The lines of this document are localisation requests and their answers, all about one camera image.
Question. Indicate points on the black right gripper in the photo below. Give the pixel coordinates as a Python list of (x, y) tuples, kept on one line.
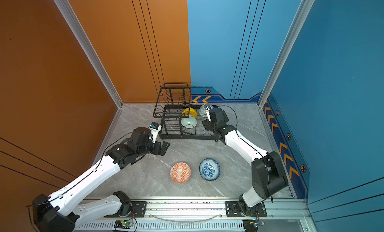
[(207, 125)]

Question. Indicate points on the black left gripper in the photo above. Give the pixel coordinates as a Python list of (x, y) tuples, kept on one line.
[(158, 151)]

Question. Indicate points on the grey-green patterned bowl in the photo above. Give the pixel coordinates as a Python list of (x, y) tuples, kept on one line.
[(204, 110)]

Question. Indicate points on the mint green bowl red rim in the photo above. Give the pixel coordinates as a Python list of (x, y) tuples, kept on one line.
[(189, 122)]

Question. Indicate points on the yellow bowl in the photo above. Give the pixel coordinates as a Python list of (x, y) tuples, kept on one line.
[(191, 112)]

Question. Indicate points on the blue white floral bowl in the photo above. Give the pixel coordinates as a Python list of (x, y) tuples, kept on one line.
[(209, 169)]

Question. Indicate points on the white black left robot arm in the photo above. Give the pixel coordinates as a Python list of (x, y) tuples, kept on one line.
[(62, 211)]

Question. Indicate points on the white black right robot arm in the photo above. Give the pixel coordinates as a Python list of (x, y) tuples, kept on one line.
[(268, 172)]

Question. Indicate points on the green circuit board left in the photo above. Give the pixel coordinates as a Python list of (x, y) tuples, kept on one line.
[(123, 225)]

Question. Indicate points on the green circuit board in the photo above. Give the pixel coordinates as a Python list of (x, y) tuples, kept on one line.
[(123, 225), (252, 225)]

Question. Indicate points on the green circuit board right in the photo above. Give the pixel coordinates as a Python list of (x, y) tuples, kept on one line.
[(252, 225)]

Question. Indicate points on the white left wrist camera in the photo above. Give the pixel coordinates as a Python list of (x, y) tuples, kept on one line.
[(155, 128)]

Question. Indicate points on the black wire dish rack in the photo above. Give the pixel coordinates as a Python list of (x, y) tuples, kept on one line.
[(173, 99)]

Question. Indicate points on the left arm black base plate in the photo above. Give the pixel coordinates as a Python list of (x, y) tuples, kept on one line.
[(137, 210)]

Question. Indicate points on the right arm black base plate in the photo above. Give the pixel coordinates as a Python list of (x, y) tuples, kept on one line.
[(240, 209)]

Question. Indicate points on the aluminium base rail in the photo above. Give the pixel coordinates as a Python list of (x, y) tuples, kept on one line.
[(209, 215)]

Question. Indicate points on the aluminium corner post right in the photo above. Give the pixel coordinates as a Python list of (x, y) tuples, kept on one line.
[(293, 32)]

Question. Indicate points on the aluminium corner post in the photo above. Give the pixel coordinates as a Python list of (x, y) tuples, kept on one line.
[(75, 26), (293, 32)]

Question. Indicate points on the aluminium corner post left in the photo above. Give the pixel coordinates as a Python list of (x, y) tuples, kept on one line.
[(75, 26)]

